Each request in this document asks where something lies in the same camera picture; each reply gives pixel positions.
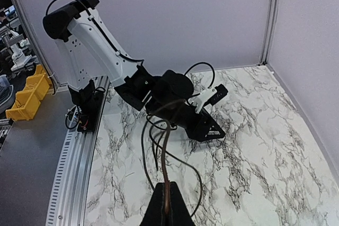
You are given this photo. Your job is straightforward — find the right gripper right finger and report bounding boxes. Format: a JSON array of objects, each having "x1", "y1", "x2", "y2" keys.
[{"x1": 168, "y1": 182, "x2": 195, "y2": 226}]

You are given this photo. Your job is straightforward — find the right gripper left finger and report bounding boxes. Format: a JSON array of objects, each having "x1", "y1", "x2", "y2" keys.
[{"x1": 141, "y1": 183, "x2": 166, "y2": 226}]

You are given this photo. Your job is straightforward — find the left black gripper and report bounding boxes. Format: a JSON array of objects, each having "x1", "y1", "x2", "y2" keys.
[{"x1": 177, "y1": 104, "x2": 225, "y2": 141}]

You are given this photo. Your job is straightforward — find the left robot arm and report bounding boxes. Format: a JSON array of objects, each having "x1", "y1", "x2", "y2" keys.
[{"x1": 43, "y1": 0, "x2": 228, "y2": 142}]

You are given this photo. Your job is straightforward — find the yellow plastic bin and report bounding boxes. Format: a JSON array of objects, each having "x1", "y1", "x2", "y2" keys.
[{"x1": 5, "y1": 65, "x2": 52, "y2": 121}]

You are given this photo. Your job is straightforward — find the background clutter shelf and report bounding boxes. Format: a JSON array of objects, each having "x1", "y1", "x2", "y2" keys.
[{"x1": 0, "y1": 3, "x2": 38, "y2": 121}]

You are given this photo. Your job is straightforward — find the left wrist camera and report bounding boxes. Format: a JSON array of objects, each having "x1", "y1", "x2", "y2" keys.
[{"x1": 191, "y1": 84, "x2": 228, "y2": 114}]

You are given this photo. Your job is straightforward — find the front aluminium rail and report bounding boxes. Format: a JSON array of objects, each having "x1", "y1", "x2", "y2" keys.
[{"x1": 45, "y1": 92, "x2": 107, "y2": 225}]

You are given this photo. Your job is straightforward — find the right aluminium frame post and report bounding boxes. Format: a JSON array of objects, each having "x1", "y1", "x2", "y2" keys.
[{"x1": 258, "y1": 0, "x2": 279, "y2": 66}]

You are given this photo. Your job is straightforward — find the aluminium frame post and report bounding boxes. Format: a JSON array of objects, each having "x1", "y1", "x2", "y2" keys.
[
  {"x1": 258, "y1": 0, "x2": 279, "y2": 66},
  {"x1": 11, "y1": 0, "x2": 61, "y2": 94}
]

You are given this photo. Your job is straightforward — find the left aluminium frame post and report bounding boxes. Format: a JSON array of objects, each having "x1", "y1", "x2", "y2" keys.
[{"x1": 11, "y1": 0, "x2": 61, "y2": 94}]

